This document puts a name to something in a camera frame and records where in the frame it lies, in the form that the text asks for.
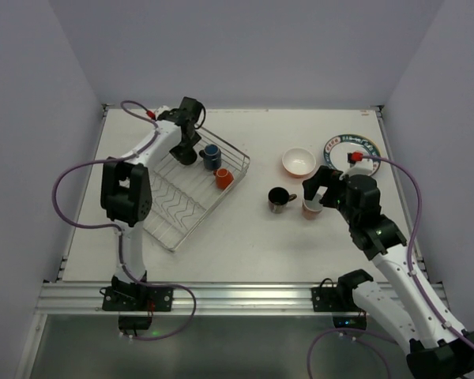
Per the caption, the black mug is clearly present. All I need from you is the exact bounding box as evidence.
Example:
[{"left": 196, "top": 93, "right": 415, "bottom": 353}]
[{"left": 169, "top": 145, "right": 198, "bottom": 166}]

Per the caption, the pink textured cup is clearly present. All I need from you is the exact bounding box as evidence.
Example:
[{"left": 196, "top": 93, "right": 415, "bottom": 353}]
[{"left": 302, "top": 196, "right": 323, "bottom": 220}]

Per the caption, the orange bowl white inside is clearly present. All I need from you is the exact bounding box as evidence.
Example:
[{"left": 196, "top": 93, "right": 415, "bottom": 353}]
[{"left": 281, "top": 148, "right": 317, "bottom": 178}]

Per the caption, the blue mug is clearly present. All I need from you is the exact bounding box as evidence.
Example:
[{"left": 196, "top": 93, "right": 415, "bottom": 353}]
[{"left": 199, "top": 144, "right": 222, "bottom": 171}]

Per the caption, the brown striped mug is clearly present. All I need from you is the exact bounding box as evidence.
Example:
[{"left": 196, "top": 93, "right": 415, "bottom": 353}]
[{"left": 268, "top": 186, "right": 298, "bottom": 214}]

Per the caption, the dark green plate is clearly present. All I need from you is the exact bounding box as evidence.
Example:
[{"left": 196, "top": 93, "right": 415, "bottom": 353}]
[{"left": 322, "top": 133, "right": 383, "bottom": 178}]

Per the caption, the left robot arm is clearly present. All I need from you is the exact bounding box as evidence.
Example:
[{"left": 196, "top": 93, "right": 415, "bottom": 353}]
[{"left": 100, "top": 96, "right": 206, "bottom": 286}]

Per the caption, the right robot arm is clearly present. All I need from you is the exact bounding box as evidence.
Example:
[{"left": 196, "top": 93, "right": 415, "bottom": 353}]
[{"left": 303, "top": 166, "right": 474, "bottom": 378}]

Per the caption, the orange red mug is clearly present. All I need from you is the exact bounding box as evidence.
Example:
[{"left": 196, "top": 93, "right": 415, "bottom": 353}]
[{"left": 213, "top": 168, "right": 234, "bottom": 190}]

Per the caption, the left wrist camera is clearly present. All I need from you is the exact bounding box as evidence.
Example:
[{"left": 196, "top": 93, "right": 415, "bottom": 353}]
[{"left": 152, "top": 105, "right": 171, "bottom": 120}]

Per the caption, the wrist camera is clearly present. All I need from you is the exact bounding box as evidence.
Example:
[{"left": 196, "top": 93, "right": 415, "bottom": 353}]
[
  {"left": 152, "top": 105, "right": 171, "bottom": 120},
  {"left": 339, "top": 157, "right": 374, "bottom": 181}
]

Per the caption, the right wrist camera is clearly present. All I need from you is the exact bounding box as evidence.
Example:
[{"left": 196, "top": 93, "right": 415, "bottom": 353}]
[{"left": 339, "top": 157, "right": 374, "bottom": 181}]

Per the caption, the metal wire dish rack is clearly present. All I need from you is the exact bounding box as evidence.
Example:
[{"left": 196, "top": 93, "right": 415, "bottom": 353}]
[{"left": 143, "top": 127, "right": 250, "bottom": 252}]

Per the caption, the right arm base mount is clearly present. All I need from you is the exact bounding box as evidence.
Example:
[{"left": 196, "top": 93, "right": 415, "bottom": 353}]
[{"left": 310, "top": 269, "right": 374, "bottom": 331}]

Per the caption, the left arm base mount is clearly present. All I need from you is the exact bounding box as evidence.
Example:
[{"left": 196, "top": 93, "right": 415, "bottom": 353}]
[{"left": 100, "top": 276, "right": 174, "bottom": 336}]

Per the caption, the aluminium mounting rail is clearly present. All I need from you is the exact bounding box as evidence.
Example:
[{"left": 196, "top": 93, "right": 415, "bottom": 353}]
[{"left": 34, "top": 282, "right": 316, "bottom": 317}]

